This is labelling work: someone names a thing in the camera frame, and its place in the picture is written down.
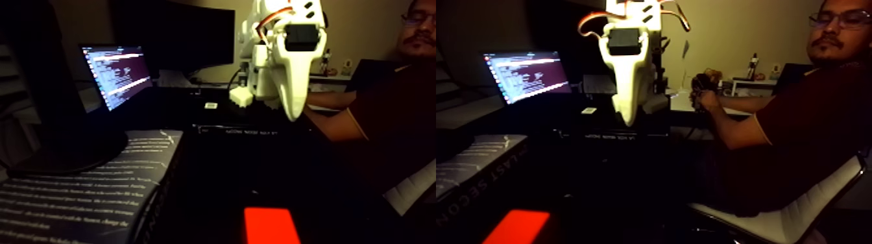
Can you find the red cube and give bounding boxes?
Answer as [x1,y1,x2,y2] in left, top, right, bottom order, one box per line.
[482,210,551,244]

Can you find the white chair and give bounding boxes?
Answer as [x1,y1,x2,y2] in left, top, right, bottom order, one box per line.
[686,155,870,244]

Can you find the black box with white print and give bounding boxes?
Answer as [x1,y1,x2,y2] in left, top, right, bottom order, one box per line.
[436,133,529,229]

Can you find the person's left hand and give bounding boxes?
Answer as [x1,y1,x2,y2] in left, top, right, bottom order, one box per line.
[695,88,723,115]

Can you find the open laptop with lit screen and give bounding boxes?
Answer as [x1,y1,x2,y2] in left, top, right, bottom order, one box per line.
[482,50,573,107]

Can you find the orange servo cable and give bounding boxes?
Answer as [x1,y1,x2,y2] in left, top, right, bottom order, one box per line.
[657,0,691,32]
[577,9,616,39]

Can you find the eyeglasses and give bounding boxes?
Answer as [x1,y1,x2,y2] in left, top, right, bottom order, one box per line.
[808,10,872,31]

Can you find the black leader arm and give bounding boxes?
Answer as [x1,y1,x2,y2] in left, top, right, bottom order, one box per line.
[689,68,720,114]

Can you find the person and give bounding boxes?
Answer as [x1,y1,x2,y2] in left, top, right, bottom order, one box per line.
[693,0,872,219]

